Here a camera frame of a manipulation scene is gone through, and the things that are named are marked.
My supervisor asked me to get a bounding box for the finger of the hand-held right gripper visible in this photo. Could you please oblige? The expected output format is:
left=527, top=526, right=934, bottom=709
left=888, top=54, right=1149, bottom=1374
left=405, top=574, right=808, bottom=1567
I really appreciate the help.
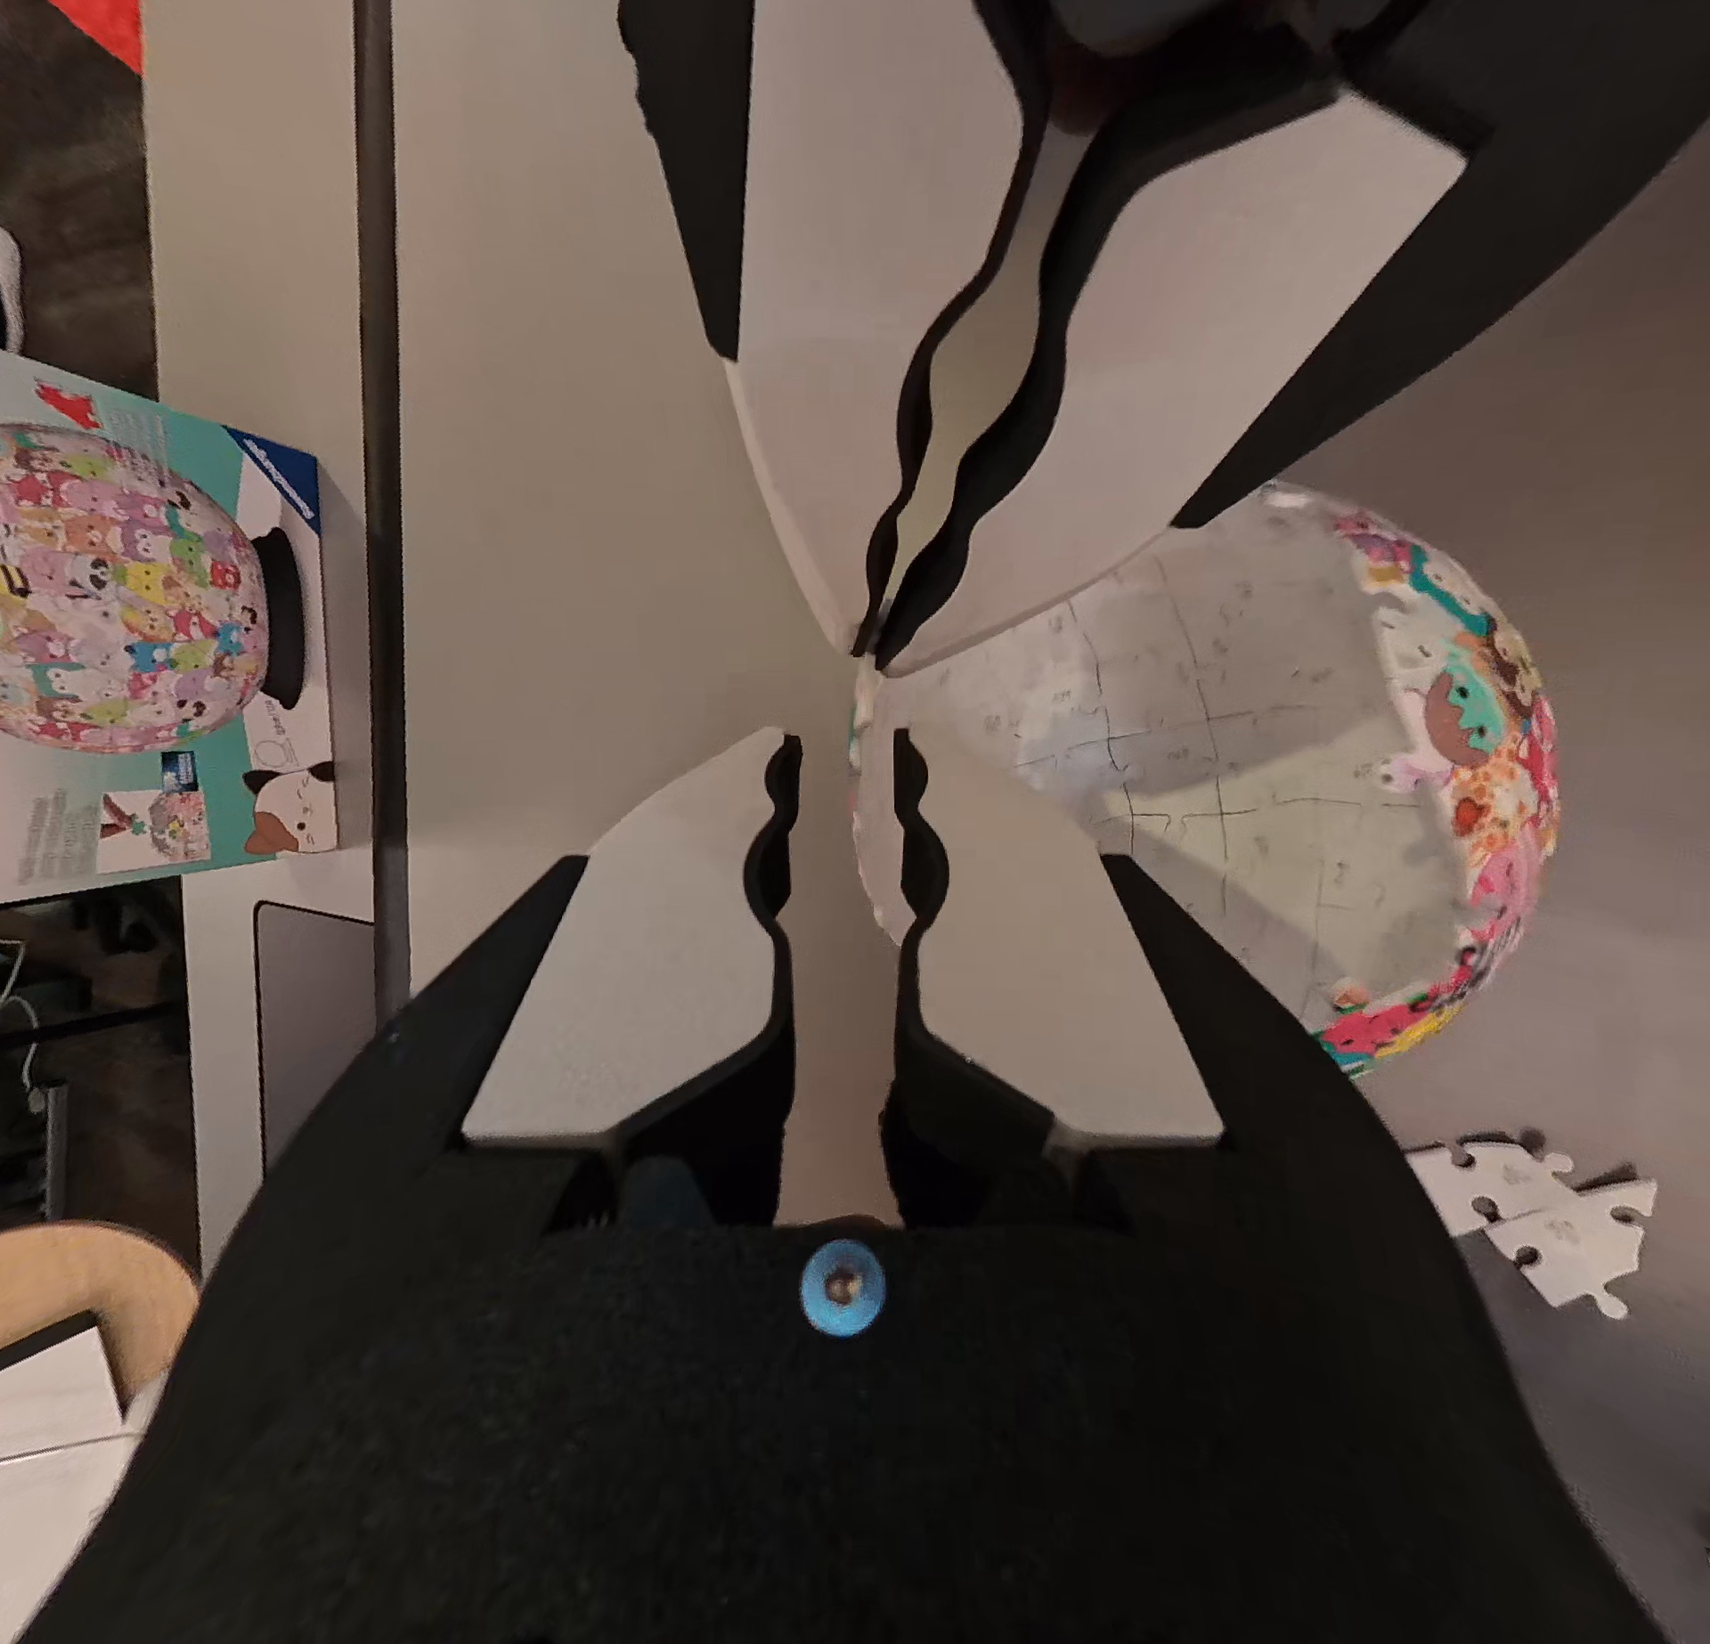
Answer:
left=873, top=79, right=1474, bottom=681
left=720, top=0, right=1054, bottom=658

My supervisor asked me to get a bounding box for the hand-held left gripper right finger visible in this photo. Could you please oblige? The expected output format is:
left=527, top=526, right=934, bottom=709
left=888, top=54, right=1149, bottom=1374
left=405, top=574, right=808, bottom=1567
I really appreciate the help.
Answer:
left=880, top=728, right=1228, bottom=1227

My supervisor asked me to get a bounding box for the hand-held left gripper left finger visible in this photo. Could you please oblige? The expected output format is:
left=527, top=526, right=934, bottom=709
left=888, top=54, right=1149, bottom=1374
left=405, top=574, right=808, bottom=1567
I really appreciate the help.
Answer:
left=458, top=726, right=806, bottom=1227

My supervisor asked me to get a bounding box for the colourful puzzle ball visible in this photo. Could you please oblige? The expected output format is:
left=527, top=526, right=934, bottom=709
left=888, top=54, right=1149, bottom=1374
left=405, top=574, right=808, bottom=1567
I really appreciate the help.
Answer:
left=848, top=480, right=1563, bottom=1085

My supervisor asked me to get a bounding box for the white puzzle piece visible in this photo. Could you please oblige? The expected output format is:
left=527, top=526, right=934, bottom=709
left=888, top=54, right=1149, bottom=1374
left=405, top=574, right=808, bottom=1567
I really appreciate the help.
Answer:
left=1481, top=1167, right=1661, bottom=1322
left=1403, top=1127, right=1581, bottom=1244

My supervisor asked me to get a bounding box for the puzzle ball cardboard box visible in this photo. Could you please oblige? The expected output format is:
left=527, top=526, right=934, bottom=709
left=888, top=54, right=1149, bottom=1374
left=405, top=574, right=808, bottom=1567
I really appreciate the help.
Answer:
left=0, top=352, right=342, bottom=908

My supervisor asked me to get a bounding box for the black office chair base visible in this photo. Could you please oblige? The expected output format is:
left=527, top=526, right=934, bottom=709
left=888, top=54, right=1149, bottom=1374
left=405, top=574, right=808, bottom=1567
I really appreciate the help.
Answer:
left=0, top=889, right=191, bottom=1225

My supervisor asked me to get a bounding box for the beige curved chair back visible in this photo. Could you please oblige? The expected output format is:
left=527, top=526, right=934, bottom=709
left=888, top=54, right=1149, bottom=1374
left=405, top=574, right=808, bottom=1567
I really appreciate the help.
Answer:
left=0, top=1221, right=205, bottom=1406

